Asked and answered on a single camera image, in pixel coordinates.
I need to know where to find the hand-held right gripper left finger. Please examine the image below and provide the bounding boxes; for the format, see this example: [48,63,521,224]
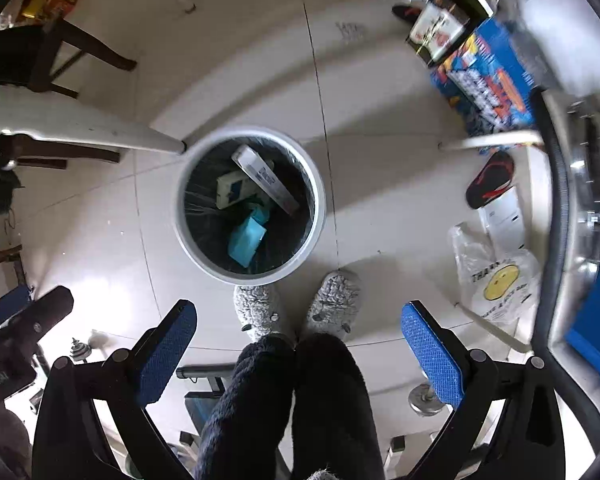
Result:
[32,299,198,480]

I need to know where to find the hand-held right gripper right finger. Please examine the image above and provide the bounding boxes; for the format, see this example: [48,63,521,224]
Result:
[401,300,564,480]

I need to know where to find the white round trash bin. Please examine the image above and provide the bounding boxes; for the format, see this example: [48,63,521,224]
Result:
[174,127,327,284]

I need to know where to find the small silver metal weight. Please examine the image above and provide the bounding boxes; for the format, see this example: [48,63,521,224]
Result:
[69,337,92,365]

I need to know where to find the white table leg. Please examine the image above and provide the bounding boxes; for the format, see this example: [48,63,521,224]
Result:
[0,82,187,155]
[454,302,532,354]

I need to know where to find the person's left leg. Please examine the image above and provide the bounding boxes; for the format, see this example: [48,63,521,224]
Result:
[197,335,297,480]

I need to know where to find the person's leg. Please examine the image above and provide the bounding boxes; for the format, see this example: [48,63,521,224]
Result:
[197,335,297,480]
[292,332,386,480]

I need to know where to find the grey knitted left slipper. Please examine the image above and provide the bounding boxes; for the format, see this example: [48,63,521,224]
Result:
[233,284,285,345]

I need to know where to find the grey knitted slipper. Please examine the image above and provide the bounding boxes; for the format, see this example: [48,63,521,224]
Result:
[233,284,285,345]
[307,269,361,337]

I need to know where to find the white plastic bag yellow print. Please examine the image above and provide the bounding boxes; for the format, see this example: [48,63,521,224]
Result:
[448,223,541,326]

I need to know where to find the person's right leg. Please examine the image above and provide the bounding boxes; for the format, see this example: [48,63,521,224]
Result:
[292,332,386,480]

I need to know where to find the grey knitted right slipper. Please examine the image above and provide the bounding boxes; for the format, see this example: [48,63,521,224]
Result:
[307,269,361,337]

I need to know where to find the black bin liner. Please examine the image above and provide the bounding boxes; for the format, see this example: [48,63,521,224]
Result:
[184,135,316,275]

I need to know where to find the teal packet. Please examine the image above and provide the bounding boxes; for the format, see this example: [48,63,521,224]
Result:
[228,208,268,267]

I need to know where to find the white flat paper box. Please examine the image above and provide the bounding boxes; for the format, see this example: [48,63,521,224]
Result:
[479,186,526,252]

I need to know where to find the blue panel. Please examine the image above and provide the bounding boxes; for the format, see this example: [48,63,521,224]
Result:
[567,254,600,392]

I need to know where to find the white and blue carton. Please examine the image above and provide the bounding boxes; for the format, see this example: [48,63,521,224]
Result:
[215,169,262,210]

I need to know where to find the red and black flip-flop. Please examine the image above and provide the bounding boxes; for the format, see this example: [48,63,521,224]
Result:
[391,4,424,24]
[465,152,515,210]

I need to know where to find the long white cardboard box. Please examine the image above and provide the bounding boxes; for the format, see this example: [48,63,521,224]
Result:
[231,144,302,217]

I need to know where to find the blue colourful printed box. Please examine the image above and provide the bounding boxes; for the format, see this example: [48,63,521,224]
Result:
[429,17,542,136]

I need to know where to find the dark wooden chair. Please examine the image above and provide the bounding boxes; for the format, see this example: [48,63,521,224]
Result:
[0,12,138,101]

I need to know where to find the black and white printed box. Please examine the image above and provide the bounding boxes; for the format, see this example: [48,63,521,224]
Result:
[406,0,496,67]

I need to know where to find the yellow snack packets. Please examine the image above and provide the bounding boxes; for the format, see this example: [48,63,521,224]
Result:
[0,0,84,32]

